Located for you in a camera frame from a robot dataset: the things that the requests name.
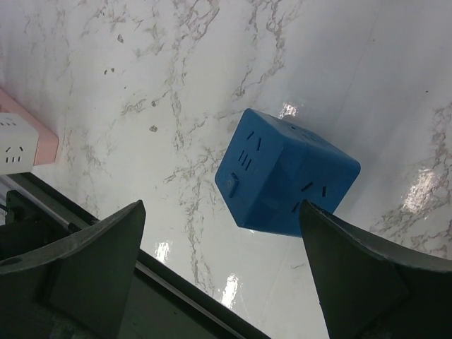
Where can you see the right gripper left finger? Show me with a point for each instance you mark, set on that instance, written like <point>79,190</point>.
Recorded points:
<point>86,275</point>

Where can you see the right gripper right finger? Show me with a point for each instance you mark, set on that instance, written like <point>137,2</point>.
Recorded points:
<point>370,287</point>

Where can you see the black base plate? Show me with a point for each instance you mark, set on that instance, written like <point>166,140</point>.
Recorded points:
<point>160,304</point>

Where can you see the pink flat tray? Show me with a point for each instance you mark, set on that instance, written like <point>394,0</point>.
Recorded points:
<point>48,142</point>

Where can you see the white cube socket adapter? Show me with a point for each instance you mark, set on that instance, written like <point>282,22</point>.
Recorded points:
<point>18,144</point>

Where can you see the blue cube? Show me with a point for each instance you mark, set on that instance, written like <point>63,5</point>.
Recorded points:
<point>271,165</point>

